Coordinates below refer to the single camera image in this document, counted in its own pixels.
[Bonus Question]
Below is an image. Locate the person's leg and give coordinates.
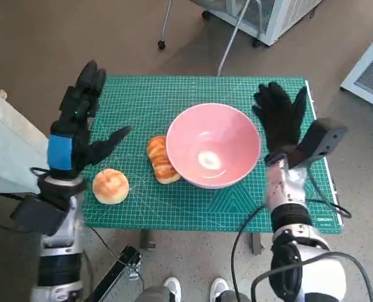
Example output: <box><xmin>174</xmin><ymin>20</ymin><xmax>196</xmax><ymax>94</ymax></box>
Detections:
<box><xmin>138</xmin><ymin>286</ymin><xmax>174</xmax><ymax>302</ymax></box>
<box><xmin>219</xmin><ymin>289</ymin><xmax>252</xmax><ymax>302</ymax></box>

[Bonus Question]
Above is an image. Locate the silver chair leg with caster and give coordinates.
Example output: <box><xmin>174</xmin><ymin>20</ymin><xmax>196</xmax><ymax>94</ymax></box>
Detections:
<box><xmin>157</xmin><ymin>0</ymin><xmax>174</xmax><ymax>50</ymax></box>

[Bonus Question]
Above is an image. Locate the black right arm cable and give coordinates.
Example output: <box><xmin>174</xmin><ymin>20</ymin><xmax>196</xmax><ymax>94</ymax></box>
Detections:
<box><xmin>250</xmin><ymin>250</ymin><xmax>373</xmax><ymax>302</ymax></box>

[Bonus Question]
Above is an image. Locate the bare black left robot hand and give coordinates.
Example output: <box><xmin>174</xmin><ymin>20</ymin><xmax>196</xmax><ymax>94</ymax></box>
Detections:
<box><xmin>47</xmin><ymin>59</ymin><xmax>134</xmax><ymax>172</ymax></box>

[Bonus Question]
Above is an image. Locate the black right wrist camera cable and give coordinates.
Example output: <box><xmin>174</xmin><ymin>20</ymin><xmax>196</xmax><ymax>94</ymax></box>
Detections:
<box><xmin>231</xmin><ymin>165</ymin><xmax>353</xmax><ymax>302</ymax></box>

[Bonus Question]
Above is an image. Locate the long braided toy bread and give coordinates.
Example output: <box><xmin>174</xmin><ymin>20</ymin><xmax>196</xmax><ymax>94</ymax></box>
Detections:
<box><xmin>146</xmin><ymin>135</ymin><xmax>181</xmax><ymax>185</ymax></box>

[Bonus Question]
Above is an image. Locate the white mesh cabinet on casters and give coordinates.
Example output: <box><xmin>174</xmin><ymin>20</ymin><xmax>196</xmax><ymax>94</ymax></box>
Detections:
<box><xmin>201</xmin><ymin>0</ymin><xmax>325</xmax><ymax>48</ymax></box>

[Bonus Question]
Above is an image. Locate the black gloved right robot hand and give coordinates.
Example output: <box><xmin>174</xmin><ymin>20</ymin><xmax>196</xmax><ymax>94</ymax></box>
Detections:
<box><xmin>251</xmin><ymin>81</ymin><xmax>309</xmax><ymax>158</ymax></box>

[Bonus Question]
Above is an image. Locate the person's foot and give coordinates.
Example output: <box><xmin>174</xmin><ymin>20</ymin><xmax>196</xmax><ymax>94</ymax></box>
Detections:
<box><xmin>163</xmin><ymin>276</ymin><xmax>182</xmax><ymax>302</ymax></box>
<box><xmin>210</xmin><ymin>277</ymin><xmax>230</xmax><ymax>302</ymax></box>

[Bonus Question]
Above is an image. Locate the round toy bread bun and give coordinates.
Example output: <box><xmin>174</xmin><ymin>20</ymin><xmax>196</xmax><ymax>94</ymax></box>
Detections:
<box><xmin>92</xmin><ymin>168</ymin><xmax>130</xmax><ymax>205</ymax></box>

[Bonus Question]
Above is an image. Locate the pink bowl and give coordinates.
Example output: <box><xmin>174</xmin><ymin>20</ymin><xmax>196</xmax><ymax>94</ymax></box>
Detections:
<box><xmin>165</xmin><ymin>103</ymin><xmax>262</xmax><ymax>190</ymax></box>

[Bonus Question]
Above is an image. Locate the white vent unit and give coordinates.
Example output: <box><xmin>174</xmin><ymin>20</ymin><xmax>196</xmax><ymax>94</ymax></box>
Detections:
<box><xmin>340</xmin><ymin>23</ymin><xmax>373</xmax><ymax>113</ymax></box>

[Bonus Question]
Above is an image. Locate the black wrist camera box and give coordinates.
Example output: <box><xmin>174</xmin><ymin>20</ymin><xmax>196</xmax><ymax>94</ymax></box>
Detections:
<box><xmin>294</xmin><ymin>116</ymin><xmax>350</xmax><ymax>167</ymax></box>
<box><xmin>9</xmin><ymin>194</ymin><xmax>67</xmax><ymax>237</ymax></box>

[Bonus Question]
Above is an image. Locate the grey table leg bracket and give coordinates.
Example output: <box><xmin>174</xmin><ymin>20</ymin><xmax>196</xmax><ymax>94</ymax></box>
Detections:
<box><xmin>140</xmin><ymin>231</ymin><xmax>157</xmax><ymax>251</ymax></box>
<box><xmin>251</xmin><ymin>232</ymin><xmax>265</xmax><ymax>255</ymax></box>

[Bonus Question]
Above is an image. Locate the green cutting mat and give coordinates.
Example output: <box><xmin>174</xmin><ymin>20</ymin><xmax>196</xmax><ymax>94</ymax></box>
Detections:
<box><xmin>80</xmin><ymin>74</ymin><xmax>343</xmax><ymax>234</ymax></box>

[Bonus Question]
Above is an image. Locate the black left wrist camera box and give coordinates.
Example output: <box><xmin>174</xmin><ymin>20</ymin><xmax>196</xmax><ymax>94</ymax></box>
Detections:
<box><xmin>9</xmin><ymin>194</ymin><xmax>67</xmax><ymax>237</ymax></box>

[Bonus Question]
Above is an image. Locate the black metal stand bar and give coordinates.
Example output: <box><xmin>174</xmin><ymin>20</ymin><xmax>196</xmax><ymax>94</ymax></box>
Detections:
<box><xmin>87</xmin><ymin>245</ymin><xmax>143</xmax><ymax>302</ymax></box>

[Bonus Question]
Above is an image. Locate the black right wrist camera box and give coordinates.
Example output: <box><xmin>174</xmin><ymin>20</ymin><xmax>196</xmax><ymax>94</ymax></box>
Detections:
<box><xmin>294</xmin><ymin>116</ymin><xmax>350</xmax><ymax>167</ymax></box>

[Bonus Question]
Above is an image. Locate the thin black cable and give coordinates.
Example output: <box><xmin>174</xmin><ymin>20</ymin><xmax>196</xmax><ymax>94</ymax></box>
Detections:
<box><xmin>90</xmin><ymin>226</ymin><xmax>146</xmax><ymax>290</ymax></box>

